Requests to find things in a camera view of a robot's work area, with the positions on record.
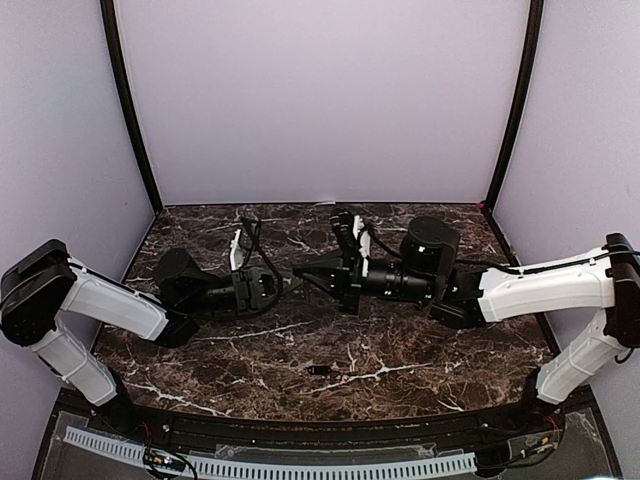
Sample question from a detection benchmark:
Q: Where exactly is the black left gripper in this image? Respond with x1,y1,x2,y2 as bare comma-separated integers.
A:
183,264,307,315

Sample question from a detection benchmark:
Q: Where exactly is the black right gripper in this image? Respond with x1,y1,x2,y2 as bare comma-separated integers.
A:
294,246,438,315

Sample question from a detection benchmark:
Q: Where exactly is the key with black head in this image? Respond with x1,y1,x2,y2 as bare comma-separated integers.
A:
307,365,332,376

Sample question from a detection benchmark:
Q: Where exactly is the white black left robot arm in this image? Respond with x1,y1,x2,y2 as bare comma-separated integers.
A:
1,239,301,436

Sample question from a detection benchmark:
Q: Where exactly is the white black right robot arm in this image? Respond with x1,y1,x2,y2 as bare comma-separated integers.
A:
293,209,639,434

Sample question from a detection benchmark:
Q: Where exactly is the left circuit board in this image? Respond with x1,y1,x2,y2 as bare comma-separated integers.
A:
143,448,186,472

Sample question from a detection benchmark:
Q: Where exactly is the circuit board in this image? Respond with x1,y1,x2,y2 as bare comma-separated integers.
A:
143,448,186,472
520,435,557,459

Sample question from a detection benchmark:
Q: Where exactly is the right circuit board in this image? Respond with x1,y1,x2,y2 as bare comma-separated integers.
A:
520,435,557,459

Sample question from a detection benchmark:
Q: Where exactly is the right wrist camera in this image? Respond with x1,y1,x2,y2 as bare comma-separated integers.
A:
329,207,372,259

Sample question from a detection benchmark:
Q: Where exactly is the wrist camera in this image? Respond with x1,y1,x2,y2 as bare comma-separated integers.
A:
229,217,261,271
329,207,372,259

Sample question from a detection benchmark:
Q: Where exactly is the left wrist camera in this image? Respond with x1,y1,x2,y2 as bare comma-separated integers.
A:
229,217,261,271

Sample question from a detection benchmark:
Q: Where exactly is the black front rail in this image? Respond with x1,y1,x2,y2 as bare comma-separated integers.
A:
126,405,533,448

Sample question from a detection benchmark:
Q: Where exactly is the white slotted cable duct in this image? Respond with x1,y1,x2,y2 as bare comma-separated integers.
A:
63,427,477,479

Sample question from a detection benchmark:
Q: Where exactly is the black left corner post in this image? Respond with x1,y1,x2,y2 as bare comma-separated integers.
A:
99,0,164,215

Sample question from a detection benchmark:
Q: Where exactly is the black corner post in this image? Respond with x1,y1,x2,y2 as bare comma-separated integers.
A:
99,0,164,215
482,0,545,216

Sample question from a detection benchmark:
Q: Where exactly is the black right corner post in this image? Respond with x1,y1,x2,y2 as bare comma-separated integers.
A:
482,0,545,216

